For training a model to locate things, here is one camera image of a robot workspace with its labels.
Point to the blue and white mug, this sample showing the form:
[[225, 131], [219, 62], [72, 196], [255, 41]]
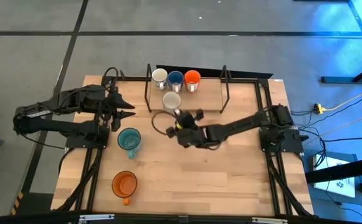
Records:
[[175, 79]]

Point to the yellow power plug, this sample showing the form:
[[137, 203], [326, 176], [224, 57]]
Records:
[[319, 108]]

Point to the orange and white mug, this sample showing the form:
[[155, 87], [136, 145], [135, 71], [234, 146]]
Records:
[[192, 78]]

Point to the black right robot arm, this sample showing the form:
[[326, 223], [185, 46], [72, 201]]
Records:
[[240, 123]]

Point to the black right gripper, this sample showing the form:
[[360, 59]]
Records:
[[191, 135]]

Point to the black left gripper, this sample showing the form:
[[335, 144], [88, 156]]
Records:
[[102, 102]]

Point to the wooden shelf with black frame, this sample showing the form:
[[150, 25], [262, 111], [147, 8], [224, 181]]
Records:
[[205, 96]]

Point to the teal ceramic mug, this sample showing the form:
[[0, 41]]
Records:
[[130, 140]]

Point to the orange ceramic mug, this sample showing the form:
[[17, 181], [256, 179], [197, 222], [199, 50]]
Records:
[[124, 184]]

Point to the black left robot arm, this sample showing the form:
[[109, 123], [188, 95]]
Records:
[[59, 126]]

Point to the white printed sheet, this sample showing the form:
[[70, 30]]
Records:
[[333, 183]]

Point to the black flat panel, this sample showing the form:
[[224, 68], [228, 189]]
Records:
[[246, 74]]

